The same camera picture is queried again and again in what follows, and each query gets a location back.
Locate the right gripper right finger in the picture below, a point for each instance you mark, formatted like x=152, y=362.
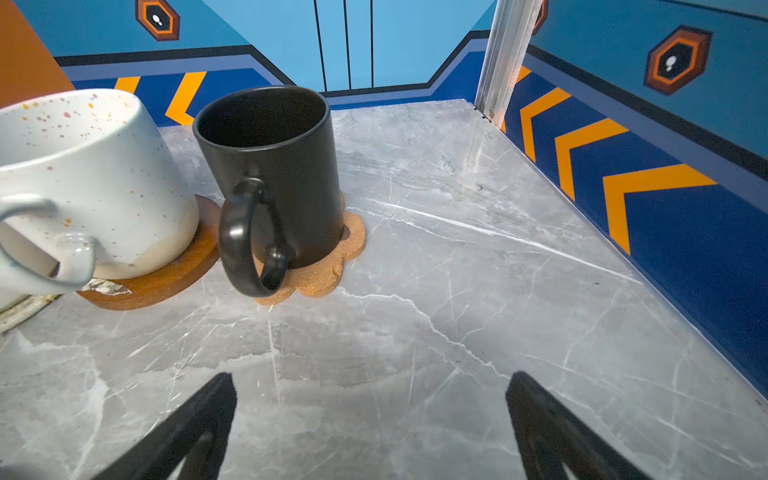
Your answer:
x=552, y=441

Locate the black mug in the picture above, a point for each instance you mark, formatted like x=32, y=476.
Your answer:
x=271, y=151

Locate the cork paw print coaster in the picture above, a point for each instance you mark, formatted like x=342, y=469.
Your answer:
x=322, y=277

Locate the dark brown wooden coaster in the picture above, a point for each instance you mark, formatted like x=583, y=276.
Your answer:
x=182, y=272

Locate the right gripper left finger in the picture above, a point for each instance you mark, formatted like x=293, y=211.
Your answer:
x=193, y=440

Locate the white mug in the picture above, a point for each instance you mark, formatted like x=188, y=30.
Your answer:
x=87, y=178

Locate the multicolour woven coaster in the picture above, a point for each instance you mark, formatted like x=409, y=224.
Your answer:
x=24, y=310

